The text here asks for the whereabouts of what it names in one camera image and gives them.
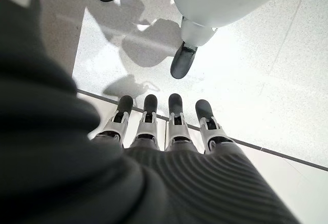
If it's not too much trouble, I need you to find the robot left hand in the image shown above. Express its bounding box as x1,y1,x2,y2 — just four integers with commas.
0,0,302,224

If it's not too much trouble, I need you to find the dark cabinet plinth strip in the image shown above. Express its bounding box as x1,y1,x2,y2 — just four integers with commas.
76,88,328,172

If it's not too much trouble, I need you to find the robot left leg black foot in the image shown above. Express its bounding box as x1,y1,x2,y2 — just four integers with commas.
160,0,303,79

